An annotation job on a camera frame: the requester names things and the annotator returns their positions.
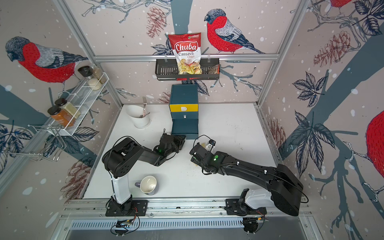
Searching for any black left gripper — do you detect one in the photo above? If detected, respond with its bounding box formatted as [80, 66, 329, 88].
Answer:
[165, 134, 187, 158]

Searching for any teal bottom drawer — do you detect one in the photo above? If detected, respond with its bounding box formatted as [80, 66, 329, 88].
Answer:
[172, 119, 199, 140]

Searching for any teal drawer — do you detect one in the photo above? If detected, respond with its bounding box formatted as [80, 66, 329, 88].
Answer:
[172, 119, 199, 140]
[171, 112, 199, 120]

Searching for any yellow top drawer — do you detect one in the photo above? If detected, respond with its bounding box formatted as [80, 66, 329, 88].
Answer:
[169, 104, 199, 113]

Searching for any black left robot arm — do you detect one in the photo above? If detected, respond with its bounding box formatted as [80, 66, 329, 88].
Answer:
[102, 133, 186, 211]

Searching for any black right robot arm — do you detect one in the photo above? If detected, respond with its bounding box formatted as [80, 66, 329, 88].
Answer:
[190, 143, 304, 217]

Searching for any teal mini drawer cabinet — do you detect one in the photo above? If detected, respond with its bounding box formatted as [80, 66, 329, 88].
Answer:
[168, 84, 199, 140]

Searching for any white and purple mug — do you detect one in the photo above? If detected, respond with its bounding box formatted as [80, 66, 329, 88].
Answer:
[135, 176, 158, 196]

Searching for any white utensil cup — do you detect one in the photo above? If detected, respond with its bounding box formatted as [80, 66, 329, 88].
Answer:
[123, 105, 151, 129]

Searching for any metal fork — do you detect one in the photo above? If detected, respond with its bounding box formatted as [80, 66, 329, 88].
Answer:
[140, 97, 148, 118]

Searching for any white spice jar black lid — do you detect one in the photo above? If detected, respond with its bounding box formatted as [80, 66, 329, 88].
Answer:
[78, 66, 102, 91]

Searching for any red cassava chips bag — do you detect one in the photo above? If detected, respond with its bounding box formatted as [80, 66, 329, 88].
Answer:
[169, 33, 203, 75]

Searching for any clear spice jar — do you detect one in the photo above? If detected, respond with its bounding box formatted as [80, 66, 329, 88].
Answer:
[91, 65, 106, 84]

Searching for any orange spice jar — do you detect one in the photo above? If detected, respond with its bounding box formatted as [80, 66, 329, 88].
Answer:
[48, 106, 76, 127]

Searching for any beige spice jar black lid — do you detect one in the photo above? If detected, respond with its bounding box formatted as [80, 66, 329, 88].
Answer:
[55, 98, 81, 119]

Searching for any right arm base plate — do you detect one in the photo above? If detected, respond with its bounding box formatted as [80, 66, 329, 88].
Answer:
[223, 189, 267, 217]

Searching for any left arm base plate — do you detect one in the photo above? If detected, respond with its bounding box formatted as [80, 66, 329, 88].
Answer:
[105, 197, 149, 217]

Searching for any black wire wall basket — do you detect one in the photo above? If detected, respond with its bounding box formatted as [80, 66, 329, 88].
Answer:
[155, 58, 220, 81]

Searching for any small electronics board with wires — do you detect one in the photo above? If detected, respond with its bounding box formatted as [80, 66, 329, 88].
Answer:
[110, 216, 141, 237]

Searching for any white wire spice rack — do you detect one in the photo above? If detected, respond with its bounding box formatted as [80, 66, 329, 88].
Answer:
[50, 73, 110, 136]

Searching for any metal wire rack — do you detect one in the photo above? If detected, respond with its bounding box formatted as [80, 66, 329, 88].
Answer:
[3, 125, 67, 163]

